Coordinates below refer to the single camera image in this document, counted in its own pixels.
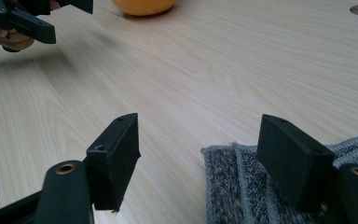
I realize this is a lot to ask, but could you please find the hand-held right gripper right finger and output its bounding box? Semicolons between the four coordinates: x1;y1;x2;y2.
255;113;337;214

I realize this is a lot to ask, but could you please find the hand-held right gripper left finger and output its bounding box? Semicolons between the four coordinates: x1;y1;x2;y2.
83;112;142;214

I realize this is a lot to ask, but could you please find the orange fruit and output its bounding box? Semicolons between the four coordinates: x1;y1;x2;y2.
110;0;176;17

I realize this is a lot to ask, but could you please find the gray cloth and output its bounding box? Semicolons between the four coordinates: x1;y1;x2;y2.
200;133;358;224

